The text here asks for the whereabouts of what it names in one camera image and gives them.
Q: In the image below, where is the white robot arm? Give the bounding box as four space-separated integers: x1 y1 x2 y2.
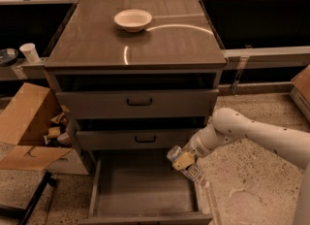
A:
167 108 310 225

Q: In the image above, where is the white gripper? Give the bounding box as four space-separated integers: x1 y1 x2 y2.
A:
172 132 211 171

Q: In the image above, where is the grey top drawer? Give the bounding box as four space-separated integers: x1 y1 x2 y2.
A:
56 89 218 119

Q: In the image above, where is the grey middle drawer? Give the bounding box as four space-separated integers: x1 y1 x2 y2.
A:
76 129 198 150

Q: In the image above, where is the white ceramic bowl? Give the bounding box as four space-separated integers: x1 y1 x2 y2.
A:
114 9 152 33

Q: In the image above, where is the dark round dish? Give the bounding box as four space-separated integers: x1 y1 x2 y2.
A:
0 48 18 67

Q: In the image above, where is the clear blue plastic bottle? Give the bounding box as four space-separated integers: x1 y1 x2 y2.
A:
167 145 207 186

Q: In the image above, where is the black metal frame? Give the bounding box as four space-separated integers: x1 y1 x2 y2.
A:
0 171 58 225

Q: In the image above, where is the cardboard box at right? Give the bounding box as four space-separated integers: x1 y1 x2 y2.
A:
290 65 310 121

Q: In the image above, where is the white paper cup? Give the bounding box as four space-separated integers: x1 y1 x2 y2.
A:
19 43 40 63

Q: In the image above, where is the grey drawer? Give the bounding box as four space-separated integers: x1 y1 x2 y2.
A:
76 129 198 150
78 149 212 225
56 89 218 119

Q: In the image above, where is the grey drawer cabinet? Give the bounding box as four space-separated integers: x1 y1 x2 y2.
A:
44 0 228 175

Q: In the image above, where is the open cardboard box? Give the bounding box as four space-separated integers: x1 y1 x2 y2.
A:
0 83 91 175

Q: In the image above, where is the grey bottom drawer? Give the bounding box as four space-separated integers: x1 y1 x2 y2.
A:
78 149 212 225

